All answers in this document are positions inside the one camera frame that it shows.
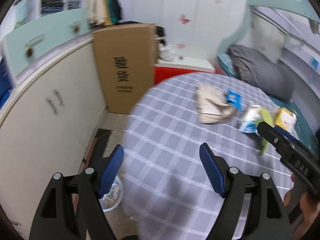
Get light blue plastic bin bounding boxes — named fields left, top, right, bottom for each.
left=99, top=176, right=123, bottom=213

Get person's right hand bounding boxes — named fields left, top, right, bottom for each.
left=283, top=173, right=320, bottom=230

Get yellow white tissue box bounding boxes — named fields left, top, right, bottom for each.
left=274, top=107, right=297, bottom=133

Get teal bed sheet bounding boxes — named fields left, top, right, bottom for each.
left=215, top=57, right=318, bottom=155

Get green wrapper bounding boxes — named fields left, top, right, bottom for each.
left=255, top=108, right=274, bottom=154

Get grey folded duvet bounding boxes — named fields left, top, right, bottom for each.
left=228, top=44, right=295, bottom=102

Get grey checked tablecloth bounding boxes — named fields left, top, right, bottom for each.
left=122, top=73, right=293, bottom=239

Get blue wrapper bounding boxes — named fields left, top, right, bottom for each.
left=226, top=89, right=243, bottom=111

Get beige crumpled paper bag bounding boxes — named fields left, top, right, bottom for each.
left=195, top=83, right=237, bottom=124

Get cream low cabinet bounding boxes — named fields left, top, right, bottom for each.
left=1, top=40, right=106, bottom=239

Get red white low box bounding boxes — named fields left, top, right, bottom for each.
left=154, top=57, right=216, bottom=85

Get blue plastic package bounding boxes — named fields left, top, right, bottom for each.
left=0, top=57, right=12, bottom=108

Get tall brown cardboard box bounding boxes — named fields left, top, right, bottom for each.
left=92, top=23, right=158, bottom=114

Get mint drawer unit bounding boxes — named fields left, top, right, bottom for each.
left=1, top=8, right=91, bottom=88

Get hanging clothes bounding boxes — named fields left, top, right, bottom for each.
left=87, top=0, right=122, bottom=29

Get teal bunk bed frame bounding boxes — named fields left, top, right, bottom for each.
left=217, top=0, right=319, bottom=54

